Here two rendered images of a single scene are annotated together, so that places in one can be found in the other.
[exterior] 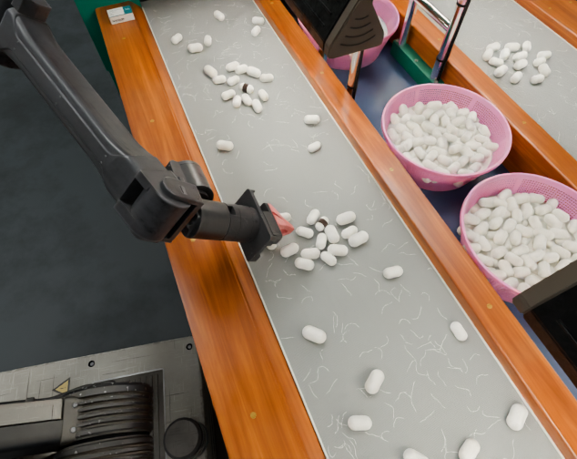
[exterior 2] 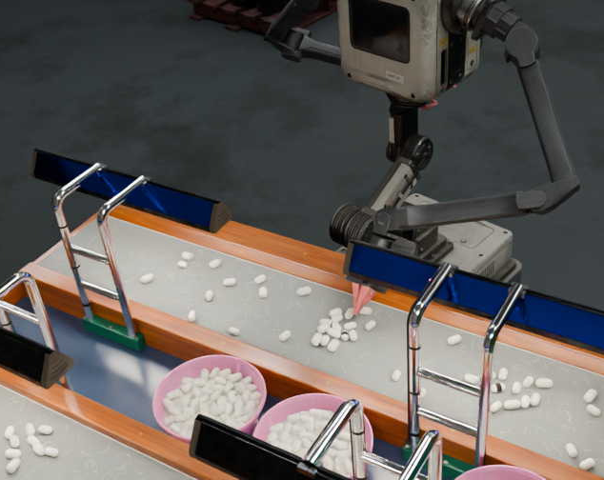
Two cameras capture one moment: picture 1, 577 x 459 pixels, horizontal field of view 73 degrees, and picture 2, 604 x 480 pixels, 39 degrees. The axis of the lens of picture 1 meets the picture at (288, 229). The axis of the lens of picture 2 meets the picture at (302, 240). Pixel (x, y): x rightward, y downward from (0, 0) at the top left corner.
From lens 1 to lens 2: 209 cm
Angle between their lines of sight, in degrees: 80
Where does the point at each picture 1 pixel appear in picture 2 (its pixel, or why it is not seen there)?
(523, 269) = (210, 382)
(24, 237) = not seen: outside the picture
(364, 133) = (368, 397)
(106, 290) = not seen: hidden behind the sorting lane
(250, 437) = (300, 249)
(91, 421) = (360, 214)
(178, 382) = not seen: hidden behind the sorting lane
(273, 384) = (305, 264)
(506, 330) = (210, 337)
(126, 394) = (359, 230)
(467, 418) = (213, 308)
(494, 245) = (232, 390)
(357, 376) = (272, 293)
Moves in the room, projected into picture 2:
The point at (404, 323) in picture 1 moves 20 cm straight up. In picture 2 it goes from (263, 322) to (254, 263)
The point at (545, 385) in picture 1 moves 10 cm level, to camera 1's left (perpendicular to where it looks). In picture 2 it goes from (183, 327) to (216, 310)
